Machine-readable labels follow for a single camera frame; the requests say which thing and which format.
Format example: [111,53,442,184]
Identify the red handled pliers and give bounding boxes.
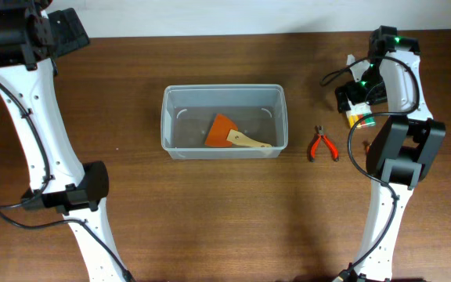
[308,125,340,163]

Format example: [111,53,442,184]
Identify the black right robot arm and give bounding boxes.
[335,26,446,281]

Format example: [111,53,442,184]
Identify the red scraper with wooden handle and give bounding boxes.
[204,114,271,148]

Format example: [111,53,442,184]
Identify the clear plastic container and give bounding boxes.
[161,84,288,160]

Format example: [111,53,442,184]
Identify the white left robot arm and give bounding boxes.
[0,0,132,281]

